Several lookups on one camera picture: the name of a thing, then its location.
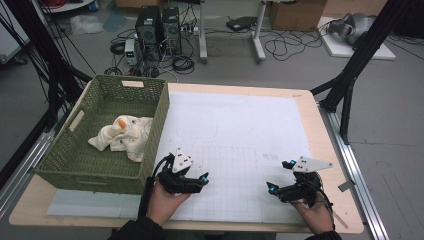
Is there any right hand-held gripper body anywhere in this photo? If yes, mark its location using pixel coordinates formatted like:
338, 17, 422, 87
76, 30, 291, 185
275, 155, 334, 208

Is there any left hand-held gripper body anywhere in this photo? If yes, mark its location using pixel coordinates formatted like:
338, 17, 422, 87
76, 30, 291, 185
156, 147, 202, 195

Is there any cream printed baby cloth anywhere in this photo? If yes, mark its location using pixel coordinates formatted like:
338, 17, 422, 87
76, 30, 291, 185
87, 114, 154, 163

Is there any green woven basket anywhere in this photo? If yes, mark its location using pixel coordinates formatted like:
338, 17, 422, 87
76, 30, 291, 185
34, 73, 171, 196

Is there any person's left hand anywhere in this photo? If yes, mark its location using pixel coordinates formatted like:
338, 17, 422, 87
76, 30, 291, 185
146, 181, 192, 227

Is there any person's right hand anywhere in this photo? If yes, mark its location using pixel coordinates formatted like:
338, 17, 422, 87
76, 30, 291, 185
289, 193, 336, 236

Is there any grey tape strip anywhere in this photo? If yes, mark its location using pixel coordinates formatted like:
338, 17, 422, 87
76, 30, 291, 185
337, 180, 357, 193

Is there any white grid mat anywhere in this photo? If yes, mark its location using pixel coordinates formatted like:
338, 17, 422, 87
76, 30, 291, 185
46, 90, 321, 225

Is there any white platform board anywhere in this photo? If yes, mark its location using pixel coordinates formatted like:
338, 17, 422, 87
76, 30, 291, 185
316, 16, 397, 61

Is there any grey power supply unit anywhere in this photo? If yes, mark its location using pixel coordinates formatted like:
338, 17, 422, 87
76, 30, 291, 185
124, 38, 139, 67

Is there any black flat device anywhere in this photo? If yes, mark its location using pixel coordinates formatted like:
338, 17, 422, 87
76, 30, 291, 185
225, 15, 258, 33

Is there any brown cardboard box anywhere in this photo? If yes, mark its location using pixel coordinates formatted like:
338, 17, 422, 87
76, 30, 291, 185
269, 0, 328, 32

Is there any small black computer tower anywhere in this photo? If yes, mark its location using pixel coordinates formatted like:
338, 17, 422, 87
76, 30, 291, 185
161, 6, 183, 56

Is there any grey rounded machine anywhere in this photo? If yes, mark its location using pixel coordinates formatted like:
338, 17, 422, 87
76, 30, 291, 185
326, 12, 376, 46

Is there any large black computer tower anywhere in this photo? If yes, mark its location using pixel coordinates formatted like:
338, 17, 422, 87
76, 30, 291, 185
134, 5, 164, 63

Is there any blue-grey floor sheet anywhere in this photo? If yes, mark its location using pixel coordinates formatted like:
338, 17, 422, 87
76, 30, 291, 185
102, 9, 129, 33

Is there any clear plastic bag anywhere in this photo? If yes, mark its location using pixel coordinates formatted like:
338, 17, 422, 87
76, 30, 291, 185
69, 13, 105, 36

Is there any white cabinet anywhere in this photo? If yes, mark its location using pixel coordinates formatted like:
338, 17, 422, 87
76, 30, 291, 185
0, 0, 31, 64

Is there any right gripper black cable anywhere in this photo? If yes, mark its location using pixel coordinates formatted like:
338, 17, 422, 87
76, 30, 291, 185
311, 179, 336, 231

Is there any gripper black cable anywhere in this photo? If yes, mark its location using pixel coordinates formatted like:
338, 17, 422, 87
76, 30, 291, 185
311, 179, 336, 231
138, 153, 175, 219

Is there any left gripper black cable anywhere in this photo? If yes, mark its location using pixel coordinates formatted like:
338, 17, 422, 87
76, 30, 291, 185
138, 153, 175, 219

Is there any aluminium rail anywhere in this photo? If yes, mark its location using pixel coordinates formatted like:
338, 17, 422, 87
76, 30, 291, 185
0, 129, 56, 218
319, 106, 390, 240

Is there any black coiled cable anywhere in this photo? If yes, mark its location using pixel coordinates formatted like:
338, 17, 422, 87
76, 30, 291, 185
171, 54, 196, 75

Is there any black metal frame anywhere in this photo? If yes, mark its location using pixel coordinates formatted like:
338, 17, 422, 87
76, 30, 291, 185
310, 0, 424, 145

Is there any white desk frame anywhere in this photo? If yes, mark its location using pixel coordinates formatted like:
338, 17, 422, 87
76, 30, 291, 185
198, 0, 268, 64

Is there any black frame with cables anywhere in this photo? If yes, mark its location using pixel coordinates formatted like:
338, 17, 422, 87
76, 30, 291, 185
0, 0, 93, 131

